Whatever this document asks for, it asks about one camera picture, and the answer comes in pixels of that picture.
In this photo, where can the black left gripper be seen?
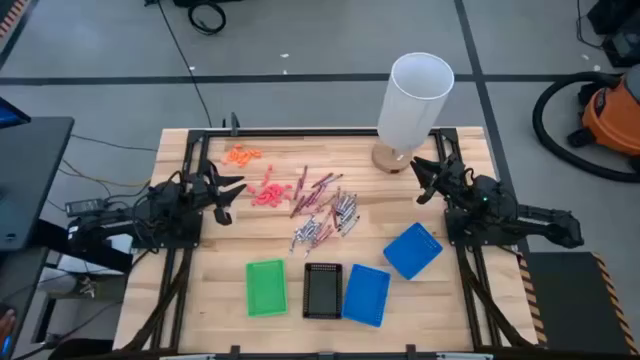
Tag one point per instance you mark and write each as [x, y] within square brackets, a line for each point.
[205, 190]

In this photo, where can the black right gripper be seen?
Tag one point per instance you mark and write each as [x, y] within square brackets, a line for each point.
[454, 180]

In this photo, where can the grey paper-wrapped crayon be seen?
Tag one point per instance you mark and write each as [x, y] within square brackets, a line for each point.
[352, 207]
[344, 202]
[347, 213]
[309, 231]

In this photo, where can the green plastic basket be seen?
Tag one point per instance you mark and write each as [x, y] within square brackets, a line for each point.
[266, 288]

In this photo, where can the black plastic basket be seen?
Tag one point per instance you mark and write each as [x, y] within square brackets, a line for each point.
[322, 291]

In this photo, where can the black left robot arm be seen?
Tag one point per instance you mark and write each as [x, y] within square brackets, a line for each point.
[165, 210]

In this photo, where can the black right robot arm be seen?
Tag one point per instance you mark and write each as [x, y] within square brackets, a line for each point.
[500, 205]

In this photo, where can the black table clamp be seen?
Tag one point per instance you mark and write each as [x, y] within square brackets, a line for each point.
[233, 122]

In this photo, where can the blue plastic basket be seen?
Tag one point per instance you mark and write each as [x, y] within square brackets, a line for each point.
[366, 295]
[412, 250]

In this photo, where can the white cylinder lamp wooden base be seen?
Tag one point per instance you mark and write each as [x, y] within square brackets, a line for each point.
[415, 95]

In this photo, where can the orange shop vacuum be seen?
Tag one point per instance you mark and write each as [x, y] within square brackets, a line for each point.
[612, 115]
[537, 117]

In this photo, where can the black power brick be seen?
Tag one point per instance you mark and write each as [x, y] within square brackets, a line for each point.
[85, 206]

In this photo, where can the black desk leg bar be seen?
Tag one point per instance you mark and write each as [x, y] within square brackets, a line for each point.
[100, 256]

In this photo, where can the white flat box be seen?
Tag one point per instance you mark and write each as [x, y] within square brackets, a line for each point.
[80, 265]

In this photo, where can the metal key bunch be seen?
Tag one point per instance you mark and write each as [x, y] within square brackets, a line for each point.
[87, 286]

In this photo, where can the black hazard-edged floor mat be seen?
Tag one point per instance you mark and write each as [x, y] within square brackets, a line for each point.
[10, 15]
[575, 300]

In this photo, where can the laptop screen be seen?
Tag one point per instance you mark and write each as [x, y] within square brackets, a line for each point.
[10, 114]

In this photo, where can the black equipment case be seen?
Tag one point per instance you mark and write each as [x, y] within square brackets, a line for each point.
[620, 30]

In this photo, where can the person's hand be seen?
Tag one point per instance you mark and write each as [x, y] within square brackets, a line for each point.
[6, 322]

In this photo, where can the black metal table frame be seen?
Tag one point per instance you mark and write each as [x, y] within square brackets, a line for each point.
[300, 133]

